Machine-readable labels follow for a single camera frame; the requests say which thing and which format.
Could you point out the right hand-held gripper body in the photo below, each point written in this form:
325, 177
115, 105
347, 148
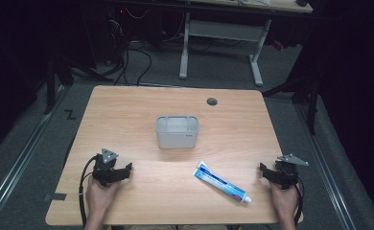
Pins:
287, 174

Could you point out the person's left hand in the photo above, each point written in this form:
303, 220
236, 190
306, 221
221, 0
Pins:
98, 198

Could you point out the black tape floor mark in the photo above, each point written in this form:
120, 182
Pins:
70, 114

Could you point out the black stand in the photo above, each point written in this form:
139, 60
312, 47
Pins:
51, 83
311, 105

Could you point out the person's right hand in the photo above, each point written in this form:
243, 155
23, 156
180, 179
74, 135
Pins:
284, 201

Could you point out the white toothbrush holder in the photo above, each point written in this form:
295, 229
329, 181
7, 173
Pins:
177, 139

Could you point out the metal floor rail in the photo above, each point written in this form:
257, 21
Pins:
18, 150
327, 169

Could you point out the wooden desk with white frame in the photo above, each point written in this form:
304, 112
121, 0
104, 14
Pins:
223, 30

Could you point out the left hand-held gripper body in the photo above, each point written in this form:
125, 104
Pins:
106, 169

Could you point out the white and blue toothpaste tube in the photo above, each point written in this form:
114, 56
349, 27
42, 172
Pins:
220, 183

